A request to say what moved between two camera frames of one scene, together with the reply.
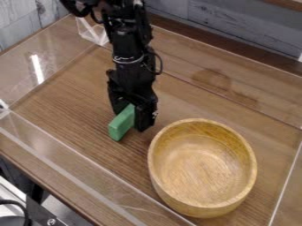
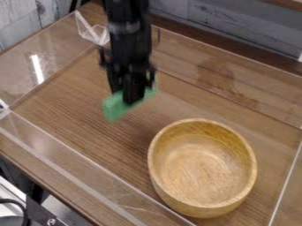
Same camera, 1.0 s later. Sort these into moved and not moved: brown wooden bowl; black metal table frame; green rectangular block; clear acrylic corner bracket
Moved: green rectangular block
Not moved: black metal table frame; brown wooden bowl; clear acrylic corner bracket
